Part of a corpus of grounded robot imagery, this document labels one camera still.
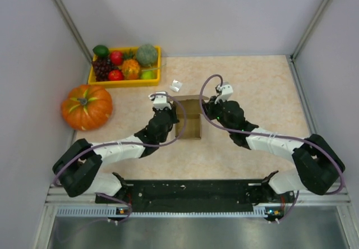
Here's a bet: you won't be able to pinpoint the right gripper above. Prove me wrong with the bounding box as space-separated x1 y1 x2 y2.
202 95 234 133

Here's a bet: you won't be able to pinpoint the brown cardboard box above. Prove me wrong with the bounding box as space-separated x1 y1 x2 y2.
173 95 202 140

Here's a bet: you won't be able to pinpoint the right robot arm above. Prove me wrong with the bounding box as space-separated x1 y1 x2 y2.
200 96 345 202

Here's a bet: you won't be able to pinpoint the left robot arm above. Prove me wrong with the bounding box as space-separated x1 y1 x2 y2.
52 104 179 202

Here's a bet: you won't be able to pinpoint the small white plastic bag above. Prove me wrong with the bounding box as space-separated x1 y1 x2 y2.
169 80 183 93

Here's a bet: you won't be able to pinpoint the yellow plastic tray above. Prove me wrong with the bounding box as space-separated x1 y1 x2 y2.
88 45 162 88

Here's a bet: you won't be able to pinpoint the light green apple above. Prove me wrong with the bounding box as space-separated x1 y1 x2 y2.
140 71 156 80

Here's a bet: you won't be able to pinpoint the small orange pineapple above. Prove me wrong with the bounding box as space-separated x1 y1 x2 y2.
121 50 141 80

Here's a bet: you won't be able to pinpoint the red apple front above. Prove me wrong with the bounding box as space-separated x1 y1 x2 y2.
108 70 125 81

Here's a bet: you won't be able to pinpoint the red apple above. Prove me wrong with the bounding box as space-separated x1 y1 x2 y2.
108 70 125 81
109 50 123 66

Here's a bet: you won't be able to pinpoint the green round melon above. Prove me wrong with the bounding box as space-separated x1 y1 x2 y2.
136 44 158 67

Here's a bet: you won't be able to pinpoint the orange plastic pumpkin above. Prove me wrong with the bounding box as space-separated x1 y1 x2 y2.
61 85 113 131

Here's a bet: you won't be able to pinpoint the red apple back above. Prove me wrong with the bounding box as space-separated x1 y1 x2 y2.
109 50 123 66

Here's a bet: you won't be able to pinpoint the dark purple grapes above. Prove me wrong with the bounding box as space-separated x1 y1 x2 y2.
92 58 117 82

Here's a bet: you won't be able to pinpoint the green lime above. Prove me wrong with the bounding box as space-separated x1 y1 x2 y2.
93 45 110 58

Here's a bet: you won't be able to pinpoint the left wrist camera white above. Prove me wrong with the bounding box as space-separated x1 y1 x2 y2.
148 91 172 110

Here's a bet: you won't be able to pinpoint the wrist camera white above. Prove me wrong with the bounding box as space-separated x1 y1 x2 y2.
148 91 172 110
215 82 233 104

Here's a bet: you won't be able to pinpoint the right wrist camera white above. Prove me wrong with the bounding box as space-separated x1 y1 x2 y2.
215 82 233 104

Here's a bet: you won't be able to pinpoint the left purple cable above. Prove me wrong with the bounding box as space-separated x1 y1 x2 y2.
53 93 188 188

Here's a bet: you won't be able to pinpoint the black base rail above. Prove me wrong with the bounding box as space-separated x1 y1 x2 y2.
92 178 298 213

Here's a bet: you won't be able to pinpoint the right aluminium frame post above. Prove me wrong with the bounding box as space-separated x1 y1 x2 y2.
290 0 332 63

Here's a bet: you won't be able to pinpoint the aluminium frame post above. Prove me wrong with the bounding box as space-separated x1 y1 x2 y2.
53 0 92 62
290 0 332 63

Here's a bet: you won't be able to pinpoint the left aluminium frame post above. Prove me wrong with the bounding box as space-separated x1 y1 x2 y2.
53 0 92 62

